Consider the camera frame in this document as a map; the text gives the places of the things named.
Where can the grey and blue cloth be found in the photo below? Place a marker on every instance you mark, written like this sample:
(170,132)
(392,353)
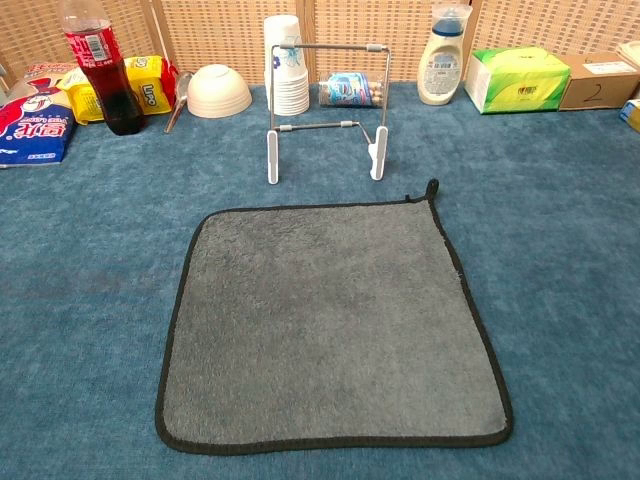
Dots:
(330,325)

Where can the metal rack with white feet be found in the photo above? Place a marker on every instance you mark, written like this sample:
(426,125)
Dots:
(273,155)

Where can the stack of white paper cups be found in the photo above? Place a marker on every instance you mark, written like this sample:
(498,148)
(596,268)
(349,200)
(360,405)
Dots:
(292,95)

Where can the small blue packet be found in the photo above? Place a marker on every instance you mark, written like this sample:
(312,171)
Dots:
(350,90)

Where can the cream upturned bowl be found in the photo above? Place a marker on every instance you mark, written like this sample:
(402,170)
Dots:
(217,92)

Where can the metal spoon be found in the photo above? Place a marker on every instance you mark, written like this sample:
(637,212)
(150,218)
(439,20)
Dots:
(183,85)

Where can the white lotion jar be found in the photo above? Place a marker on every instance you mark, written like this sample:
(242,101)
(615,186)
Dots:
(440,65)

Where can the yellow Lipo snack bag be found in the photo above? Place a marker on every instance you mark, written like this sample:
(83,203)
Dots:
(150,90)

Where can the woven bamboo folding screen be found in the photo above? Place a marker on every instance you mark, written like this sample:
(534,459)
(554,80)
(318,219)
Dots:
(220,30)

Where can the blue carpet table cover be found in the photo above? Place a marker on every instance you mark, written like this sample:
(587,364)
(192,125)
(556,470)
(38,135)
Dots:
(550,300)

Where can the cola bottle with red label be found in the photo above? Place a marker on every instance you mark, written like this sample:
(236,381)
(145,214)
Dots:
(112,100)

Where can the green tissue box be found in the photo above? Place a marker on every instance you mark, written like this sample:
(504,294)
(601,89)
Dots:
(520,85)

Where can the red white blue snack bag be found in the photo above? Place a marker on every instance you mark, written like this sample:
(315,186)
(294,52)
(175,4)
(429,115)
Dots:
(30,130)

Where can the brown cardboard box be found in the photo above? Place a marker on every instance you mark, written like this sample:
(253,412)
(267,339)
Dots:
(595,85)

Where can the orange and blue small box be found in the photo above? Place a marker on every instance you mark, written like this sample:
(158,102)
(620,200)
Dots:
(632,114)

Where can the beige lidded food container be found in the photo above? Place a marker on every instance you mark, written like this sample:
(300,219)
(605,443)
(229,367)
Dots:
(631,52)

